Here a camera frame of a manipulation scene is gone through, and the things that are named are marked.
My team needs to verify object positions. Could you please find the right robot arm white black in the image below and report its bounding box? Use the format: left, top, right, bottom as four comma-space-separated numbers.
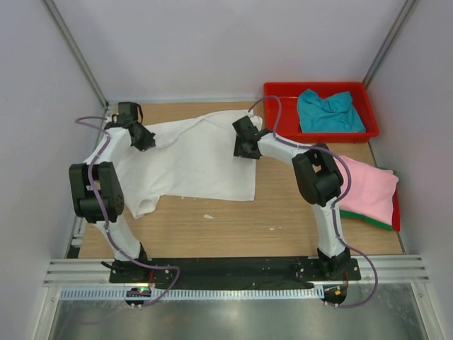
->
232, 115, 350, 281

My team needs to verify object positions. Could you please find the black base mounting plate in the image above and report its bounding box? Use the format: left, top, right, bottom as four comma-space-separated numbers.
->
101, 256, 361, 290

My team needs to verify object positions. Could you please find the white slotted cable duct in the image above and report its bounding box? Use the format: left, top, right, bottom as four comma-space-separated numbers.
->
60, 286, 324, 301

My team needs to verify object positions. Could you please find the right aluminium frame post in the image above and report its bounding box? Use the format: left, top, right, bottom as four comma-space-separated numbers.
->
362, 0, 420, 89

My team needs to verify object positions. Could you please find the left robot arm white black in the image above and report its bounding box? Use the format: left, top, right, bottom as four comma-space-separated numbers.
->
69, 102, 156, 283

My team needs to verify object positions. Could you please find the folded pink t shirt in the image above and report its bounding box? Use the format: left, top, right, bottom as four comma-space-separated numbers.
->
327, 155, 400, 227

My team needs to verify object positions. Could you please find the aluminium frame post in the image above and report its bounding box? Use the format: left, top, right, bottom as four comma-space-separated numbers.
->
362, 0, 420, 89
42, 0, 109, 109

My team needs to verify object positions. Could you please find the folded green t shirt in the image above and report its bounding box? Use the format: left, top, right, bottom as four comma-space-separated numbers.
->
339, 169, 400, 232

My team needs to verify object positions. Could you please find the white t shirt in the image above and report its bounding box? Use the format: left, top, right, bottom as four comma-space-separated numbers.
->
115, 110, 263, 219

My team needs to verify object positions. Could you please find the aluminium front rail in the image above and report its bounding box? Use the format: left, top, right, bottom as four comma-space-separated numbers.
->
43, 254, 429, 286

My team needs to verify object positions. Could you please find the left aluminium frame post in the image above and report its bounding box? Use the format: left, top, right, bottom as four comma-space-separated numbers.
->
42, 0, 109, 109

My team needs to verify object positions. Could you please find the teal t shirt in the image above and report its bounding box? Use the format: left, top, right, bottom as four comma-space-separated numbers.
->
297, 89, 366, 133

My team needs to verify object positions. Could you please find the red plastic tray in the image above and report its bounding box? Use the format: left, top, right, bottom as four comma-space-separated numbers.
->
263, 81, 379, 143

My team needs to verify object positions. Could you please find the folded red t shirt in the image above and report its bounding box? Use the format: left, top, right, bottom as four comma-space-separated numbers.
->
392, 191, 401, 232

